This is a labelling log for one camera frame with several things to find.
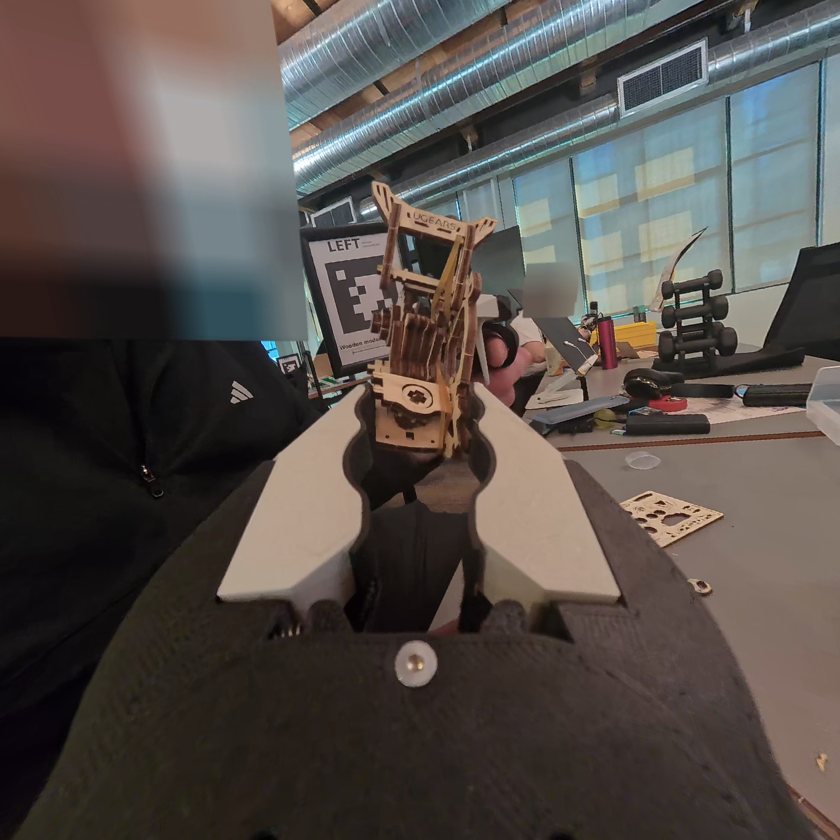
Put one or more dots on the clear round lid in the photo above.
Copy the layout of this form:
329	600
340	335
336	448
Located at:
642	460

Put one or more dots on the black dumbbell rack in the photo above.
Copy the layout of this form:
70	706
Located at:
692	289

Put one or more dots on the wooden buggy model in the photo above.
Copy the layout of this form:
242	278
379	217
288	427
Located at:
413	407

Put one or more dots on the person's body in black clothing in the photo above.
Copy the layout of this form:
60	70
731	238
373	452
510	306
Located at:
98	492

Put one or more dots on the white vent grille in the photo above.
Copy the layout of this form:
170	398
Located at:
663	79

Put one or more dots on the small curved wooden piece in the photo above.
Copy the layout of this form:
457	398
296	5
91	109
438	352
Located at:
700	585

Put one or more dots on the black headphones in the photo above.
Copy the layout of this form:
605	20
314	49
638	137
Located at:
646	380

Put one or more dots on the silver ceiling duct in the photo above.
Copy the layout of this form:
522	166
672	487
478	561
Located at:
459	59

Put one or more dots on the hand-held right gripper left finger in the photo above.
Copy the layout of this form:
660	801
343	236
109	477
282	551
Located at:
295	525

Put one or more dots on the yellow box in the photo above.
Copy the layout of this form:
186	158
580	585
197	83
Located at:
640	334

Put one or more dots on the clear plastic box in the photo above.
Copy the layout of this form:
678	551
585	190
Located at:
825	400

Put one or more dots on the plywood parts sheet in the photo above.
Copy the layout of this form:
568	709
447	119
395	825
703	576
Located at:
695	522

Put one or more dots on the black open laptop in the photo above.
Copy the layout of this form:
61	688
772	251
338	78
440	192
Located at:
814	295

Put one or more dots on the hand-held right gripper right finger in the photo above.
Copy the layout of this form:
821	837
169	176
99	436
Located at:
551	525

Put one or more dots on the white phone stand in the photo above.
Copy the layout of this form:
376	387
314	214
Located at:
558	397

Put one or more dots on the black flat case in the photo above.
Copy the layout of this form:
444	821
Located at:
669	424

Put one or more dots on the black zip pouch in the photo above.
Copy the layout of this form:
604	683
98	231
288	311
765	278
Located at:
781	395

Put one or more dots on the maroon drink bottle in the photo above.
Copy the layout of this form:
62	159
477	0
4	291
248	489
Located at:
608	344

